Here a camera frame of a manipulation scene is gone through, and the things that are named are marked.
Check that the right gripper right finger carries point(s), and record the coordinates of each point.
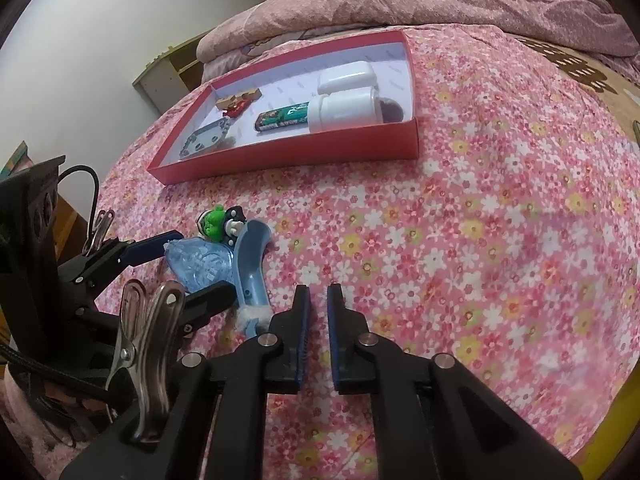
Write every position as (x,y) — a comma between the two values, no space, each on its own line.
(351,372)

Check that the small red toy car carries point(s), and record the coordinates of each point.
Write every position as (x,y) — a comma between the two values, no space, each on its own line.
(236,109)

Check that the pink floral bed sheet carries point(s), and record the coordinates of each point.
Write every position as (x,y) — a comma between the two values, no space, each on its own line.
(512,242)

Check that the light blue curved handle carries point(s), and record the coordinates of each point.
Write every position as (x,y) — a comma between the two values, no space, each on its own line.
(254,311)

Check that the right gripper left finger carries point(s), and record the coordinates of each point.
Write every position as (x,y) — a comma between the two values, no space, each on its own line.
(287,372)

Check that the red shallow cardboard tray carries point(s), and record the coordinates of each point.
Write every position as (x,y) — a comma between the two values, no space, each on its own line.
(290,78)

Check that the grey studded building plate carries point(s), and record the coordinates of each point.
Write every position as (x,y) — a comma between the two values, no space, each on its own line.
(206,138)

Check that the metal spring clip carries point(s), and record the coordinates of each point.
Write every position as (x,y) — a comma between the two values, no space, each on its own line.
(147,330)
(101,225)

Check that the grey wooden shelf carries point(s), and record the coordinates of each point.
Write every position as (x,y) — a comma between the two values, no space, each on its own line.
(171,76)

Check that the white plastic jar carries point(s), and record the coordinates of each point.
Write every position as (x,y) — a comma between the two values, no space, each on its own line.
(353,108)

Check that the brown cartoon pillow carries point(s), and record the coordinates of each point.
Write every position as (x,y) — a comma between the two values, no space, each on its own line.
(595,80)

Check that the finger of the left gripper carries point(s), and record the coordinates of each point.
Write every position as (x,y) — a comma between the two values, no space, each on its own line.
(147,250)
(203,305)

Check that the metal spring clip left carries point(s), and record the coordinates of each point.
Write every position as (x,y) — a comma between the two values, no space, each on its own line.
(101,225)

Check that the white earbuds case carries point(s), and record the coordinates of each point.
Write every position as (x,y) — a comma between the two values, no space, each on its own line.
(353,75)

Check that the green cartoon figurine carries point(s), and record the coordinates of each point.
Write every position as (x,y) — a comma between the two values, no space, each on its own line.
(222,225)

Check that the folded pink quilt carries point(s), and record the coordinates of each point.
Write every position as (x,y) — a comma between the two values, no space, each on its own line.
(590,26)

